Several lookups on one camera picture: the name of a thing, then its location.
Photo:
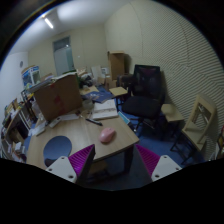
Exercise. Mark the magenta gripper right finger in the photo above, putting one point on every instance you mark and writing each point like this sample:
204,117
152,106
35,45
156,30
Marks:
157,166

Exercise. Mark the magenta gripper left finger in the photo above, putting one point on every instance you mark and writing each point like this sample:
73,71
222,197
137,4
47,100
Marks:
74,168

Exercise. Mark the round blue mouse pad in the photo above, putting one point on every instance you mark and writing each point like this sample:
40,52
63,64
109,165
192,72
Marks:
56,147

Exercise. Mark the pink computer mouse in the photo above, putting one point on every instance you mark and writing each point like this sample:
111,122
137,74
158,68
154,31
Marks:
106,135

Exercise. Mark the light wooden chair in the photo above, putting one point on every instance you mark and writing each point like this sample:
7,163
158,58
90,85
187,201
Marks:
194,136

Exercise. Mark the wooden desk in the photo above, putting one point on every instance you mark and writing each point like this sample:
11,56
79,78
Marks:
82,134

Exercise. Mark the white power strip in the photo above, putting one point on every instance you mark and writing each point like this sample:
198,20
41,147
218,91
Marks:
55,122

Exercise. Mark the black pen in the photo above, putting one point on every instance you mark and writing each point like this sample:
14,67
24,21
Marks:
94,122

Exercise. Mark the small wooden side table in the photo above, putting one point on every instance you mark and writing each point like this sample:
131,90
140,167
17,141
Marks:
173,118

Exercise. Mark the open white notebook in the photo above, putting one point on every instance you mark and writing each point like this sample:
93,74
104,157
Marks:
104,110

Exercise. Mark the large brown cardboard box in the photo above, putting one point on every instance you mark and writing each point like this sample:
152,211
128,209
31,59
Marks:
59,97

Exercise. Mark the cluttered shelf unit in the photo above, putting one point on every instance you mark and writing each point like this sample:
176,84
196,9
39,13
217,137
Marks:
16,126

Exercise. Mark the blue cloth on desk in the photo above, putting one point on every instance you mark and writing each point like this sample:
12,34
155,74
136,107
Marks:
97,96

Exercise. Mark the black office chair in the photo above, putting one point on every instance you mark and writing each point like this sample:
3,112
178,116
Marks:
146,95

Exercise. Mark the blue white printed box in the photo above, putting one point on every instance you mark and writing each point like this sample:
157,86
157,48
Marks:
31,76

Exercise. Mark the grey door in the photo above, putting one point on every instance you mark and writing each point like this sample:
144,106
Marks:
63,56

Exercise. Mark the tall wooden cabinet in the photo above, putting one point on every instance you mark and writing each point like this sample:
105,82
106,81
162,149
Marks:
116,63

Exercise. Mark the ceiling tube light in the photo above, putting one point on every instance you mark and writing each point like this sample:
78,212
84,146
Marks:
48,23

